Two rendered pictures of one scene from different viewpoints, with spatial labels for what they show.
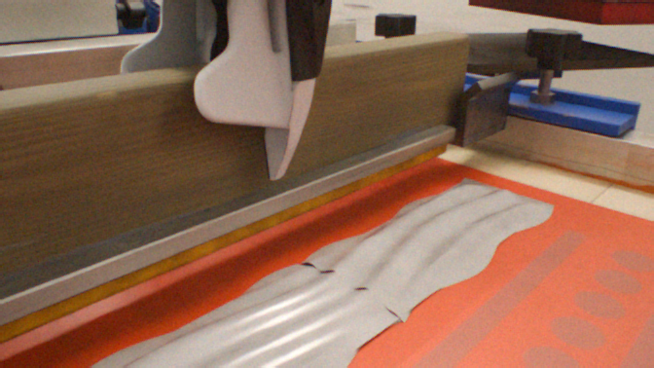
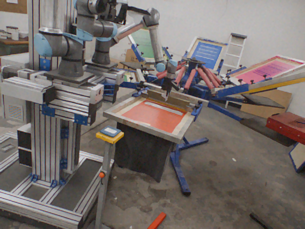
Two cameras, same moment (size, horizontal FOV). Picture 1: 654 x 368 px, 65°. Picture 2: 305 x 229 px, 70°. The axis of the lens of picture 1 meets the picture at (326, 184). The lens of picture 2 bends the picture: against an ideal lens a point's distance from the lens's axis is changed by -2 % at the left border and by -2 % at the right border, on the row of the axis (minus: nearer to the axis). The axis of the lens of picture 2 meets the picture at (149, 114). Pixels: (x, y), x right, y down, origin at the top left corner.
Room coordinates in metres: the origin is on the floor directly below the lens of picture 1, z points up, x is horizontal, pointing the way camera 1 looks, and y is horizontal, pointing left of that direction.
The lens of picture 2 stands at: (-0.67, -1.63, 1.63)
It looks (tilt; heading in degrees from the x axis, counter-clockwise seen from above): 23 degrees down; 65
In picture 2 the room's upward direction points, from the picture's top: 12 degrees clockwise
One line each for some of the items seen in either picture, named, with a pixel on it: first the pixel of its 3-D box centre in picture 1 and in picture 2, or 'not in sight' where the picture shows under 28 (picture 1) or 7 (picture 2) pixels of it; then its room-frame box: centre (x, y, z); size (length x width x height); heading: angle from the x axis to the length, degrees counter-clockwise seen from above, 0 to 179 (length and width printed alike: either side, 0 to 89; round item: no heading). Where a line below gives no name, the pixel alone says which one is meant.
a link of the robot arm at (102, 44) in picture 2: not in sight; (103, 41); (-0.33, 0.20, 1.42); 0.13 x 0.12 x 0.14; 64
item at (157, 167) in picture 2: not in sight; (139, 150); (-0.07, -0.32, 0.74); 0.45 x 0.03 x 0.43; 137
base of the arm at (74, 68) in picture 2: not in sight; (71, 65); (-0.59, -0.24, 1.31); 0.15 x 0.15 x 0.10
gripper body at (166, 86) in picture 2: not in sight; (167, 84); (0.25, 0.06, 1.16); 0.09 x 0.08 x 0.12; 137
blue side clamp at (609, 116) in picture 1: (455, 112); (196, 112); (0.49, -0.12, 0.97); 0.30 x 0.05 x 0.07; 47
